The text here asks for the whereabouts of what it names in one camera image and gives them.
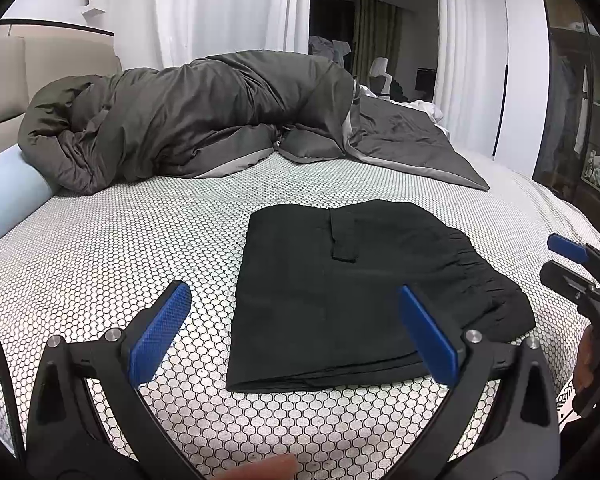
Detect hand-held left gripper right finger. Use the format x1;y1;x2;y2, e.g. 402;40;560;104
399;284;562;480

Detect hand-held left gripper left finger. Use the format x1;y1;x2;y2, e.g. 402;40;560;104
25;280;196;480

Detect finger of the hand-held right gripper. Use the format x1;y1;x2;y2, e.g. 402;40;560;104
547;234;591;263
539;260;588;307

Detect black pants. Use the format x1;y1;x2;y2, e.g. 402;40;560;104
225;199;537;394

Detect person's right hand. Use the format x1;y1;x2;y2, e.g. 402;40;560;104
574;330;600;393

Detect person's left hand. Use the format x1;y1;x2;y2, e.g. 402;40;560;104
212;452;301;480

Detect light blue pillow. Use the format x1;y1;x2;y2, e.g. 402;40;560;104
0;144;63;256

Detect grey comforter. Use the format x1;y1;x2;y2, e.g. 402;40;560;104
17;50;491;196

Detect white sheer curtain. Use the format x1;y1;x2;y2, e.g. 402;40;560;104
432;0;506;156
155;0;311;68

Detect white office chair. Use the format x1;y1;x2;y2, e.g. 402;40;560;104
369;57;393;98

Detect olive curtain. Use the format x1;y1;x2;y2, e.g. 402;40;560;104
352;0;403;86

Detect beige padded headboard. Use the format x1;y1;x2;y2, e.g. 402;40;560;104
0;19;123;166

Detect grey clothes pile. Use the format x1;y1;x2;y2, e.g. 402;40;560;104
310;35;353;68

